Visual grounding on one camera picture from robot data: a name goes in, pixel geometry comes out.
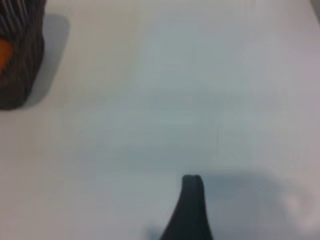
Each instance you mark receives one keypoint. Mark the dark brown wicker basket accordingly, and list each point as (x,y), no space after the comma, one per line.
(25,75)

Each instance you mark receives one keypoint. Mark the orange fruit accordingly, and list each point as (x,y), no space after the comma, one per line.
(5,55)

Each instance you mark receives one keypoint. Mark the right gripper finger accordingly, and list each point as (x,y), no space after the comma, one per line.
(191,212)

